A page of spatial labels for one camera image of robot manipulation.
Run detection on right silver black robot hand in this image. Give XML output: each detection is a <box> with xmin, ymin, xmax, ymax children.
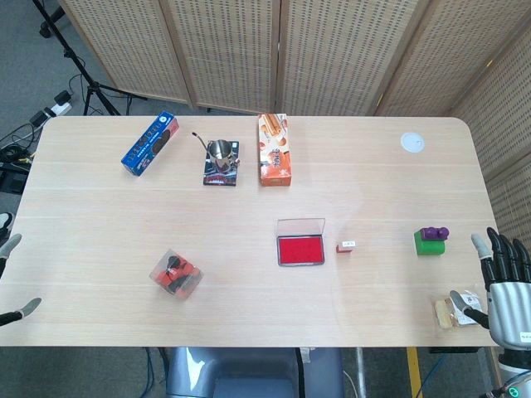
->
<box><xmin>450</xmin><ymin>226</ymin><xmax>531</xmax><ymax>352</ymax></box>

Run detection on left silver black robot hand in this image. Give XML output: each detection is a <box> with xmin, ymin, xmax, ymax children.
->
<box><xmin>0</xmin><ymin>212</ymin><xmax>42</xmax><ymax>328</ymax></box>

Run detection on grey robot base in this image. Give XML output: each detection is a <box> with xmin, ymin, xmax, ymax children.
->
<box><xmin>165</xmin><ymin>347</ymin><xmax>345</xmax><ymax>398</ymax></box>

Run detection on green and purple block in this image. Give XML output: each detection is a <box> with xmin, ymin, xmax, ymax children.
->
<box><xmin>413</xmin><ymin>231</ymin><xmax>447</xmax><ymax>258</ymax></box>

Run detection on purple toy block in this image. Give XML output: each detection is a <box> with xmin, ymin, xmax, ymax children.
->
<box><xmin>420</xmin><ymin>226</ymin><xmax>451</xmax><ymax>242</ymax></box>

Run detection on red ink pad clear lid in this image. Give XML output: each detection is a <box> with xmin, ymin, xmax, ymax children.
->
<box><xmin>276</xmin><ymin>217</ymin><xmax>327</xmax><ymax>268</ymax></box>

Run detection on wrapped bread snack pack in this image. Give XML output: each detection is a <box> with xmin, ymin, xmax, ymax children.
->
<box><xmin>433</xmin><ymin>288</ymin><xmax>485</xmax><ymax>331</ymax></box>

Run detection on black floor device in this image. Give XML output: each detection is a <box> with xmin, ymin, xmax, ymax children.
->
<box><xmin>0</xmin><ymin>162</ymin><xmax>31</xmax><ymax>194</ymax></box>

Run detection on white power strip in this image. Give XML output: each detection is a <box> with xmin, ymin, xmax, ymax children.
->
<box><xmin>43</xmin><ymin>101</ymin><xmax>71</xmax><ymax>119</ymax></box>

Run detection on metal table leg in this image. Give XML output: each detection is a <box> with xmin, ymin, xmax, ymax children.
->
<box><xmin>355</xmin><ymin>347</ymin><xmax>369</xmax><ymax>398</ymax></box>

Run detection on clear box red black items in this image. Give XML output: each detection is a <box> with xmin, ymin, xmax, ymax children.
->
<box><xmin>149</xmin><ymin>248</ymin><xmax>204</xmax><ymax>299</ymax></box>

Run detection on blue cookie box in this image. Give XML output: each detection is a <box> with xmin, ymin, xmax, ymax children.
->
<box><xmin>120</xmin><ymin>110</ymin><xmax>180</xmax><ymax>178</ymax></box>

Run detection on black tripod stand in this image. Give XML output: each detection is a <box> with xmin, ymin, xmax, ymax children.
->
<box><xmin>31</xmin><ymin>0</ymin><xmax>147</xmax><ymax>116</ymax></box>

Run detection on white round table grommet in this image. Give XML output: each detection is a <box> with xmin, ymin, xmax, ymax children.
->
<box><xmin>400</xmin><ymin>132</ymin><xmax>426</xmax><ymax>153</ymax></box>

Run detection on dark printed square coaster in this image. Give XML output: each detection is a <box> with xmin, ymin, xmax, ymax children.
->
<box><xmin>202</xmin><ymin>140</ymin><xmax>241</xmax><ymax>187</ymax></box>

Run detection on stainless steel mug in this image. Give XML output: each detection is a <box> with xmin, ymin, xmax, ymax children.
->
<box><xmin>207</xmin><ymin>139</ymin><xmax>241</xmax><ymax>172</ymax></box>

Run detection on orange snack box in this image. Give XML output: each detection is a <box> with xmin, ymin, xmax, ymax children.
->
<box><xmin>256</xmin><ymin>113</ymin><xmax>294</xmax><ymax>187</ymax></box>

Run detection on wooden perforated folding screen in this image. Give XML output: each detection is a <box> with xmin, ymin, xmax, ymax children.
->
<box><xmin>57</xmin><ymin>0</ymin><xmax>531</xmax><ymax>266</ymax></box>

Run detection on black floor cables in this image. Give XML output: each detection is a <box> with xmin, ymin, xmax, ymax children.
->
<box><xmin>0</xmin><ymin>119</ymin><xmax>45</xmax><ymax>163</ymax></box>

